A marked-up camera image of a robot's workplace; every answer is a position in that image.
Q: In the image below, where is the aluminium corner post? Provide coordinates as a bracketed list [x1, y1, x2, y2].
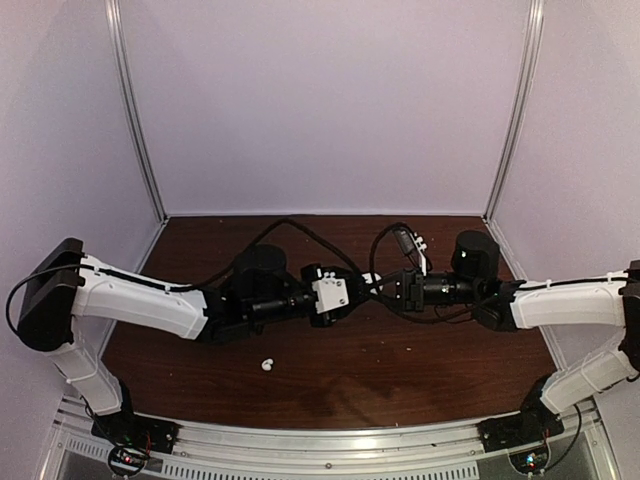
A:
[104, 0, 168, 223]
[483, 0, 545, 224]

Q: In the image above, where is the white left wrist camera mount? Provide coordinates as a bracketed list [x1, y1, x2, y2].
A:
[311, 272, 349, 314]

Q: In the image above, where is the left aluminium corner post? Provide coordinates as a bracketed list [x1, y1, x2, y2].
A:
[104, 0, 168, 223]

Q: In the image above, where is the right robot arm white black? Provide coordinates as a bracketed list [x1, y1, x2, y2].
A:
[369, 222, 639, 452]

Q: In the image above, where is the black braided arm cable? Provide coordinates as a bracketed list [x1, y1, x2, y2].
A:
[368, 222, 506, 325]
[94, 217, 361, 296]

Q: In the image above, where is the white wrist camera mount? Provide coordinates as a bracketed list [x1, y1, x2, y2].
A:
[311, 272, 349, 314]
[393, 227, 431, 275]

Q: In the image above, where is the aluminium front frame rail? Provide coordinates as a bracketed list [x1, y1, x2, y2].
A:
[42, 397, 621, 480]

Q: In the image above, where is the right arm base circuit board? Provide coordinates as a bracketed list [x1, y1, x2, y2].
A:
[509, 446, 550, 476]

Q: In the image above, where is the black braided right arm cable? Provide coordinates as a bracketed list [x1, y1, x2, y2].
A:
[368, 222, 506, 325]

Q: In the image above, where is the white clip-on earbud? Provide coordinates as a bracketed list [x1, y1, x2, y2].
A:
[261, 358, 274, 372]

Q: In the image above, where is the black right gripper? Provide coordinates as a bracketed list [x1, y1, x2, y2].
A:
[361, 268, 481, 314]

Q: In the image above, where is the white oval charging case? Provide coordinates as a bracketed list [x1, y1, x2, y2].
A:
[362, 272, 381, 284]

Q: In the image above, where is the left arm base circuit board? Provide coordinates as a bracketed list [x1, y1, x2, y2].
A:
[107, 446, 150, 477]

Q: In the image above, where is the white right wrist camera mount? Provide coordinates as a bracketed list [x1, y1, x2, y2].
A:
[393, 227, 431, 275]

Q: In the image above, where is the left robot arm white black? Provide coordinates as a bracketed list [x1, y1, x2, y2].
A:
[7, 238, 375, 456]

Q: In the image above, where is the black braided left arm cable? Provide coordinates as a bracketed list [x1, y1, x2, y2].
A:
[94, 217, 361, 296]

